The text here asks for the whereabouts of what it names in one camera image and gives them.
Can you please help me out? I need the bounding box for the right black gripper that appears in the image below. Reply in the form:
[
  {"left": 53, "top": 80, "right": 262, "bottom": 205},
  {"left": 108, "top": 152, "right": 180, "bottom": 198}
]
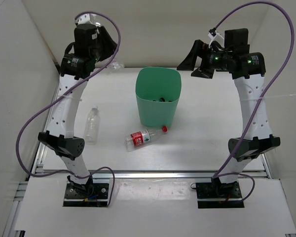
[{"left": 177, "top": 40, "right": 232, "bottom": 79}]

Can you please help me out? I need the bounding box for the blue label water bottle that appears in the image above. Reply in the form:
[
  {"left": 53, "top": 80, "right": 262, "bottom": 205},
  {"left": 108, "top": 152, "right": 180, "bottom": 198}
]
[{"left": 96, "top": 23, "right": 124, "bottom": 74}]

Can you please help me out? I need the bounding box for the small pepsi bottle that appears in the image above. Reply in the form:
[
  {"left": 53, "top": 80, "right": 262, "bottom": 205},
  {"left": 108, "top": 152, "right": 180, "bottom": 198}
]
[{"left": 158, "top": 97, "right": 172, "bottom": 102}]

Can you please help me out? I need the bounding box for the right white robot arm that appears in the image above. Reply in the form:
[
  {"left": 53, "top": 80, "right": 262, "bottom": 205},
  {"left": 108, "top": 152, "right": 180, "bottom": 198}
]
[{"left": 177, "top": 28, "right": 280, "bottom": 198}]

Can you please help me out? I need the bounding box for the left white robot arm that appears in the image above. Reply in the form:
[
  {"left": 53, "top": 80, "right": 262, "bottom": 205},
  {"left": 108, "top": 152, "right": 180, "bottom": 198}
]
[{"left": 38, "top": 23, "right": 117, "bottom": 198}]

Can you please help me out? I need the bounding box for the green plastic bin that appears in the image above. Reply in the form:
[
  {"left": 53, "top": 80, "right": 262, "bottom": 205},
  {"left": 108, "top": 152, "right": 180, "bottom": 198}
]
[{"left": 135, "top": 67, "right": 182, "bottom": 127}]

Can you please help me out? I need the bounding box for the clear unlabelled plastic bottle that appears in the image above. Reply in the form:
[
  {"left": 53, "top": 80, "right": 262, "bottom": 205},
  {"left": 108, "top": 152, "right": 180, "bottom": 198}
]
[{"left": 84, "top": 107, "right": 101, "bottom": 145}]

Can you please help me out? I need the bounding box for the red label plastic bottle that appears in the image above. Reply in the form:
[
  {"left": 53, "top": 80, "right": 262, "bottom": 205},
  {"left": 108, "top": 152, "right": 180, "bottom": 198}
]
[{"left": 125, "top": 126, "right": 168, "bottom": 152}]

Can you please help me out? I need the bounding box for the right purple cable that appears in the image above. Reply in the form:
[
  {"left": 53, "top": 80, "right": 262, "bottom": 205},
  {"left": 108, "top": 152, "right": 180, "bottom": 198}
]
[{"left": 208, "top": 0, "right": 295, "bottom": 207}]

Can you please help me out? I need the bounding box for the purple cable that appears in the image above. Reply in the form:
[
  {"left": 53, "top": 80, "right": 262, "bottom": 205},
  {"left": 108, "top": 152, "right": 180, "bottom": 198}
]
[
  {"left": 16, "top": 10, "right": 121, "bottom": 207},
  {"left": 208, "top": 0, "right": 295, "bottom": 207}
]

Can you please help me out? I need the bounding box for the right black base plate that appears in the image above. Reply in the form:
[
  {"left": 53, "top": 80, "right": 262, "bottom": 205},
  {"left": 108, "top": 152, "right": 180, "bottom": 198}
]
[{"left": 190, "top": 181, "right": 245, "bottom": 209}]

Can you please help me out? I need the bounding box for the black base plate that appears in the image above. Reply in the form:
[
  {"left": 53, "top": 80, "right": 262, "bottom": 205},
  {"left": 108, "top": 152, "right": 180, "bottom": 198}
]
[
  {"left": 190, "top": 181, "right": 245, "bottom": 209},
  {"left": 63, "top": 178, "right": 110, "bottom": 207}
]

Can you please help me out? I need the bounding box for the aluminium rail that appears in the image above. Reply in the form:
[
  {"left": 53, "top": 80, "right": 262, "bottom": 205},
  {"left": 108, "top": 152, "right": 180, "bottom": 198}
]
[{"left": 29, "top": 169, "right": 272, "bottom": 179}]

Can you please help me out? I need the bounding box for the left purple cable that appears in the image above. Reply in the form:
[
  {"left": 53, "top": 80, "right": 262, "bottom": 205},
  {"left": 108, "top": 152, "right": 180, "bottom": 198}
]
[{"left": 16, "top": 10, "right": 121, "bottom": 207}]

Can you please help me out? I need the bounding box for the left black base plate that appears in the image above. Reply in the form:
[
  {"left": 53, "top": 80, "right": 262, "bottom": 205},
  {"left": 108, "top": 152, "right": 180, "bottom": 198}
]
[{"left": 63, "top": 178, "right": 110, "bottom": 207}]

